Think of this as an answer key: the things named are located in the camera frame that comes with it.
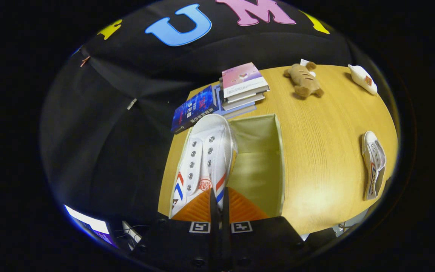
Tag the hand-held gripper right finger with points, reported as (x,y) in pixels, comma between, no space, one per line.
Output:
(266,245)

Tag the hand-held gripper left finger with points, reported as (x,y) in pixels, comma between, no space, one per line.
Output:
(176,245)

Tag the grey-green fabric storage box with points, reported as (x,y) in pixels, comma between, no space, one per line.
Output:
(259,166)

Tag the white canvas shoe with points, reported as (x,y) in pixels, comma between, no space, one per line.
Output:
(373,162)
(206,155)

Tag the computer monitor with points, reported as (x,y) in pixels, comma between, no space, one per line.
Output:
(93,224)

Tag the pale blue book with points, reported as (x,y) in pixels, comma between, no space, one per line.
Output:
(240,112)

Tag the blue cover book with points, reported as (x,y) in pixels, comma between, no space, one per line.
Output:
(193,109)

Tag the white book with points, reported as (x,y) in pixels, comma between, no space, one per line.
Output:
(246,101)

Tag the silver clip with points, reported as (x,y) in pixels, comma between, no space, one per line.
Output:
(131,104)

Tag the black backdrop cloth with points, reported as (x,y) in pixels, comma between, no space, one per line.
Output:
(127,83)

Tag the pink cover book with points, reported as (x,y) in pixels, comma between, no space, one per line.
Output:
(242,77)

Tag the brown bread plush toy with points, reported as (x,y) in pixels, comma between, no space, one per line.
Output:
(304,79)

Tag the white plush toy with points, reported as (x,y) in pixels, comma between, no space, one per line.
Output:
(363,79)

